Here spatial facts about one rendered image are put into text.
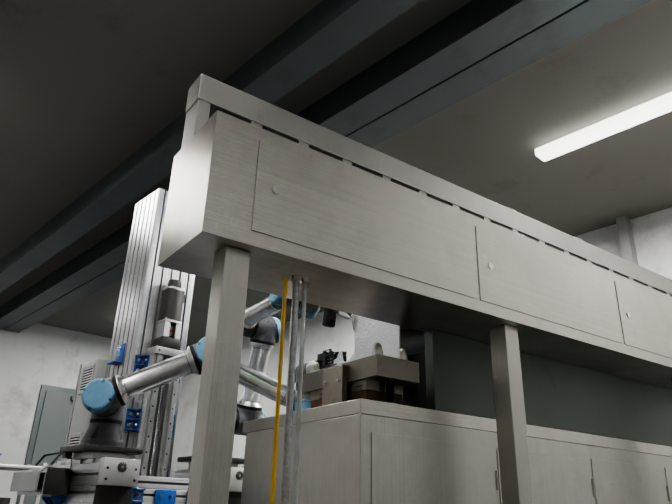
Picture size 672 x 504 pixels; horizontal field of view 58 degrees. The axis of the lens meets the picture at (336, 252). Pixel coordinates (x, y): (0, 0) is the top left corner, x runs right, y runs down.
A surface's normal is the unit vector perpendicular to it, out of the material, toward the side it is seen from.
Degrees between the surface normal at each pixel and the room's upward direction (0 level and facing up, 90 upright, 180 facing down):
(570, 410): 90
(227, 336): 90
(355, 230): 90
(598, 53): 180
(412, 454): 90
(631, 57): 180
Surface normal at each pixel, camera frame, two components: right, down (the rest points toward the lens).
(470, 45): -0.03, 0.92
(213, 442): 0.59, -0.30
